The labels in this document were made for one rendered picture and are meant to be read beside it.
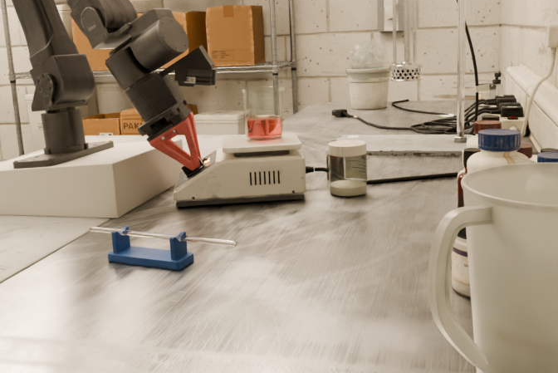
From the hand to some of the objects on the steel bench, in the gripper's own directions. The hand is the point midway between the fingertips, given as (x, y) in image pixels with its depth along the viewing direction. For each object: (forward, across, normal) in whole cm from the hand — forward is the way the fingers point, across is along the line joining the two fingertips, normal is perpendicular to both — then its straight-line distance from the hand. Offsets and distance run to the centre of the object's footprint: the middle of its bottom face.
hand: (193, 161), depth 104 cm
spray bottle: (+46, -92, +61) cm, 120 cm away
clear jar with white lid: (+17, -1, +18) cm, 24 cm away
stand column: (+31, -37, +41) cm, 63 cm away
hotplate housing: (+9, -3, +4) cm, 10 cm away
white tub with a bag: (+30, -111, +30) cm, 119 cm away
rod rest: (+3, +27, -4) cm, 28 cm away
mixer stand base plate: (+26, -40, +30) cm, 56 cm away
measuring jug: (+18, +59, +25) cm, 66 cm away
